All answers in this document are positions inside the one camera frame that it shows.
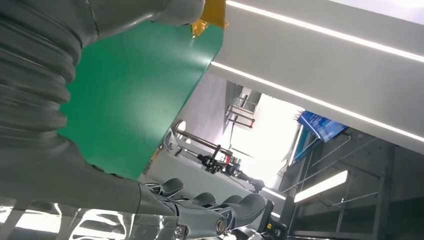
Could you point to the rectangular ceiling light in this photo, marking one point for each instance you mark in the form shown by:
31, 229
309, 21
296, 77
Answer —
321, 186

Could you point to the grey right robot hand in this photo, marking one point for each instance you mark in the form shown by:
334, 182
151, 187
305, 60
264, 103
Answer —
66, 179

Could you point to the white wall light strip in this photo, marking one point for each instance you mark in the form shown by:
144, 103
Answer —
314, 101
331, 32

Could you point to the white machine base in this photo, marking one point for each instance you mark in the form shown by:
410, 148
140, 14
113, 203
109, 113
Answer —
192, 172

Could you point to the yellow taped cardboard box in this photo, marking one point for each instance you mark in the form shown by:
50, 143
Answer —
213, 11

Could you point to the grey metal shelf rack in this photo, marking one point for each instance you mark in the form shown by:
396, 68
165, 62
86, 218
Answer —
381, 185

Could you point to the grey metal frame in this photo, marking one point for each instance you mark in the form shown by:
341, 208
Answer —
240, 114

